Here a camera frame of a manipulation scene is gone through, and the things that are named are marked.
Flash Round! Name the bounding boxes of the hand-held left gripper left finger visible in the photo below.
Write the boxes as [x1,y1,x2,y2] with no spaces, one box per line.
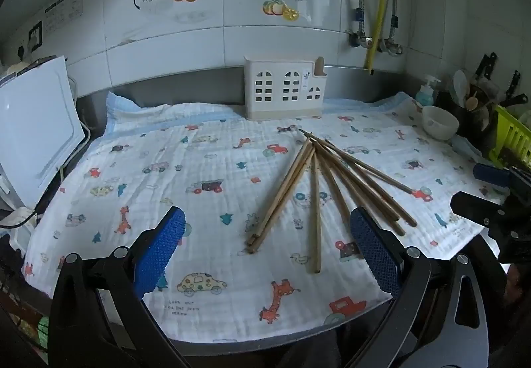
[47,206,187,368]

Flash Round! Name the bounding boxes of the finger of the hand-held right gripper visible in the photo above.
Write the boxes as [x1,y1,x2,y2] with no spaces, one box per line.
[473,163,531,207]
[450,191,531,265]

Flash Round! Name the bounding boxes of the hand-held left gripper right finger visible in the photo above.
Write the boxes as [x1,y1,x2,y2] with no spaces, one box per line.
[344,207,490,368]

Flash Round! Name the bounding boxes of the pile of wooden chopsticks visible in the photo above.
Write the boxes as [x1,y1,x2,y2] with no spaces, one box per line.
[245,128,419,275]

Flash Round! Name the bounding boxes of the white plastic utensil holder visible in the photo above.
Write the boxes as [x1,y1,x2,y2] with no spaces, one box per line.
[243,55,327,120]

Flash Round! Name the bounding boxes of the green plastic rack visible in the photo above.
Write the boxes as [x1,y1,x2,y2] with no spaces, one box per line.
[489,105,531,167]

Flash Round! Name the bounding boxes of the dark utensil container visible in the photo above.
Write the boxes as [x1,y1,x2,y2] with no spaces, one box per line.
[437,89,498,138]

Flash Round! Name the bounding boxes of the white bowl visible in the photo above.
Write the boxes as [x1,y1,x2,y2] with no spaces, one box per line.
[422,105,460,140]

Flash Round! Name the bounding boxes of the white printed cloth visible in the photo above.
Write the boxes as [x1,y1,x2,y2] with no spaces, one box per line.
[23,91,504,341]

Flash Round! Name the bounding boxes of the white spatula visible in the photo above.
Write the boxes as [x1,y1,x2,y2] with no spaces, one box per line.
[453,69,469,107]

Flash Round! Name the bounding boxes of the blue soap dispenser bottle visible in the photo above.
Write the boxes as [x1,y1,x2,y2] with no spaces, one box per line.
[415,75,441,107]

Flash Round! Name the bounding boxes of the white power adapter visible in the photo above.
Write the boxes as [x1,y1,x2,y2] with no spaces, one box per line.
[8,206,39,251]

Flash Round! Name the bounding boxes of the metal valve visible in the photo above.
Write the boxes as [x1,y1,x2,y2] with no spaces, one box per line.
[347,30,376,49]
[379,37,405,57]

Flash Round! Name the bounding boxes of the white appliance with open lid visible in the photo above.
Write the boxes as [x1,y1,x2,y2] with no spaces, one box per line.
[0,56,86,207]

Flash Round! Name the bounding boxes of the black handled knife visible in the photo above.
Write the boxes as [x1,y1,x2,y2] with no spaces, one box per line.
[504,70,522,101]
[473,53,497,82]

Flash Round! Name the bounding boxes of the black cable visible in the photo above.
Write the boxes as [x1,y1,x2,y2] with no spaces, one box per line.
[0,163,67,228]

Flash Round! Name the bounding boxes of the white wall label sheet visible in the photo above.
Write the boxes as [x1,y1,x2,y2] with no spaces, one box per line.
[43,0,83,35]

